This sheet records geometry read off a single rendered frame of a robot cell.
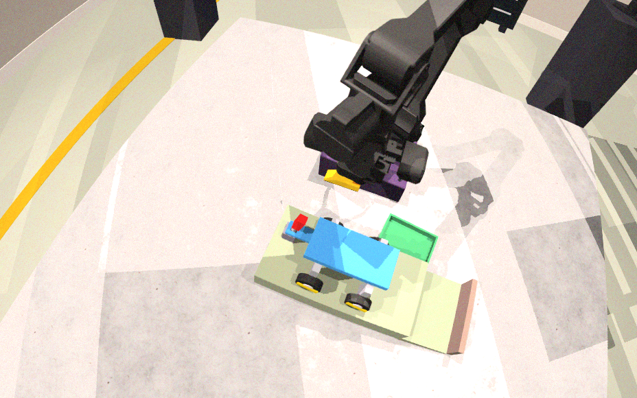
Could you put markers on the red-headed pin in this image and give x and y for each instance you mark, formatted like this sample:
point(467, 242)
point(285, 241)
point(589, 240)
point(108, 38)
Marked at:
point(299, 223)

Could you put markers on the light blue wheeled trolley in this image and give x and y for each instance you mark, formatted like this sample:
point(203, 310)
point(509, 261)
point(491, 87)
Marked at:
point(368, 259)

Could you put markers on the pale yellow ramp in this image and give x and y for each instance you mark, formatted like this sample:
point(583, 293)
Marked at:
point(419, 307)

